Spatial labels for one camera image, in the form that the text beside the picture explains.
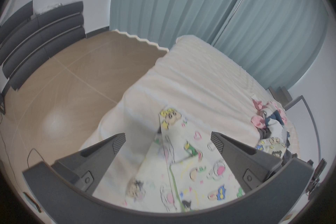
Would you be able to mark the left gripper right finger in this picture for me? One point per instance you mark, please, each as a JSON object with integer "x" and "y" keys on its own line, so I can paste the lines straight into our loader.
{"x": 246, "y": 165}

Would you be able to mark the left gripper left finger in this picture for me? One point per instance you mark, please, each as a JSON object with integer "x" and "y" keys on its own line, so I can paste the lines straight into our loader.
{"x": 89, "y": 167}

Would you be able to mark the white printed pyjama top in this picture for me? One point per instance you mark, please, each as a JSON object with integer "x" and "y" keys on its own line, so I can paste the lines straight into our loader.
{"x": 189, "y": 165}

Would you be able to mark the pile of clothes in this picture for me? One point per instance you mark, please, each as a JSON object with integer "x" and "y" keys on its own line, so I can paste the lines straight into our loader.
{"x": 265, "y": 118}

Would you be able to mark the grey bedside table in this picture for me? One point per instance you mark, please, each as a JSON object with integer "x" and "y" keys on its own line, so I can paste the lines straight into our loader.
{"x": 280, "y": 95}

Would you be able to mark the bed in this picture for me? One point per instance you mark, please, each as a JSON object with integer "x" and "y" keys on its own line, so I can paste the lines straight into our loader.
{"x": 196, "y": 73}

